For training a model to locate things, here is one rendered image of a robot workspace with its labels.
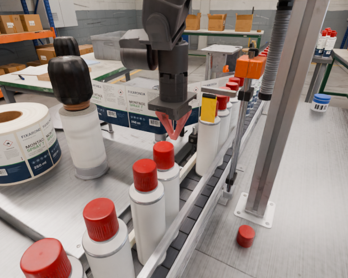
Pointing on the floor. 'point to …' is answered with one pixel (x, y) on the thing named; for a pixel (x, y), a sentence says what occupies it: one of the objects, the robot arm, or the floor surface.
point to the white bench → (37, 89)
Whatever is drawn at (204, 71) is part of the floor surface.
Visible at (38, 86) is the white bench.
